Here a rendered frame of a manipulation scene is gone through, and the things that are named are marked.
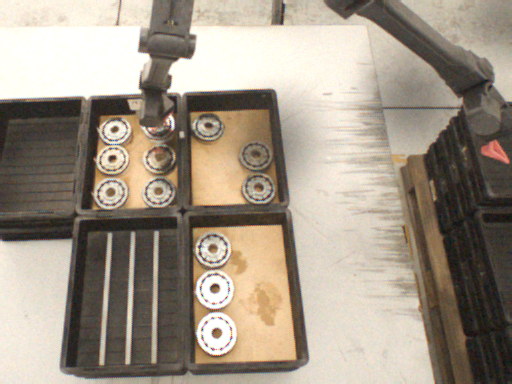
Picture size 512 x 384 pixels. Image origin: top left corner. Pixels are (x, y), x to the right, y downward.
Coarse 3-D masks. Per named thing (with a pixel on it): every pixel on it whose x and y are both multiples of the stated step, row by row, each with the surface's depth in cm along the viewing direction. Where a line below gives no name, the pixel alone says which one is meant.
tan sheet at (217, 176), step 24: (192, 120) 162; (240, 120) 162; (264, 120) 161; (192, 144) 158; (216, 144) 158; (240, 144) 157; (192, 168) 154; (216, 168) 153; (240, 168) 153; (192, 192) 150; (216, 192) 149
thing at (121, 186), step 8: (104, 184) 148; (112, 184) 148; (120, 184) 148; (96, 192) 147; (120, 192) 147; (96, 200) 146; (104, 200) 146; (112, 200) 146; (120, 200) 146; (104, 208) 145
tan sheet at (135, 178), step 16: (176, 128) 161; (128, 144) 158; (144, 144) 158; (176, 144) 158; (160, 160) 155; (176, 160) 155; (96, 176) 153; (128, 176) 153; (144, 176) 153; (176, 176) 152; (160, 192) 150; (176, 192) 150; (96, 208) 148
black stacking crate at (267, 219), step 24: (192, 216) 136; (216, 216) 137; (240, 216) 137; (264, 216) 138; (192, 240) 143; (288, 240) 133; (192, 264) 139; (288, 264) 135; (192, 288) 136; (192, 312) 133; (192, 336) 130; (192, 360) 127
